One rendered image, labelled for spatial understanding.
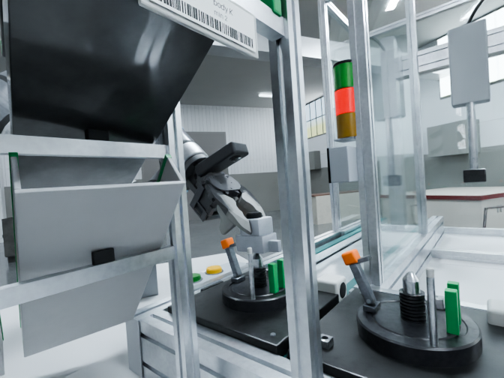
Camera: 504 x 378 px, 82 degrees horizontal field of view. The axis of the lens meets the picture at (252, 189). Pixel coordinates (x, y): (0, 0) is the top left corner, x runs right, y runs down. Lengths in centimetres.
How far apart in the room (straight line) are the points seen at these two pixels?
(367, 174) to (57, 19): 53
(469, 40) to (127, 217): 138
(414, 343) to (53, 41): 43
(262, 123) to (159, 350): 1169
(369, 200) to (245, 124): 1120
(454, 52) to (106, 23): 135
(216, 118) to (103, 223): 1113
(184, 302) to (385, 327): 25
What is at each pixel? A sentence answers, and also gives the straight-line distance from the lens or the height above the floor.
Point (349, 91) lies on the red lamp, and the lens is 64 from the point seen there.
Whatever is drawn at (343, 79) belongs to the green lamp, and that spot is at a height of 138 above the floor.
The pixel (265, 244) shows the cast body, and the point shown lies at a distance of 51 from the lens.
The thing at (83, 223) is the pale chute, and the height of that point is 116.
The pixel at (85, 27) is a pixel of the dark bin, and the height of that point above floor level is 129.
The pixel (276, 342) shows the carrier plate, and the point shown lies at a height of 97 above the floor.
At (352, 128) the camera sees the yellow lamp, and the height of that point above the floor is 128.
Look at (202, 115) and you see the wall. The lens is 1128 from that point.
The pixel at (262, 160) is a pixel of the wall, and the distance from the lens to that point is 1181.
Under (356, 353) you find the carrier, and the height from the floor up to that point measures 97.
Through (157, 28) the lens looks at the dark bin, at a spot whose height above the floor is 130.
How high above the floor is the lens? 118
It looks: 1 degrees down
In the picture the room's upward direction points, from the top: 4 degrees counter-clockwise
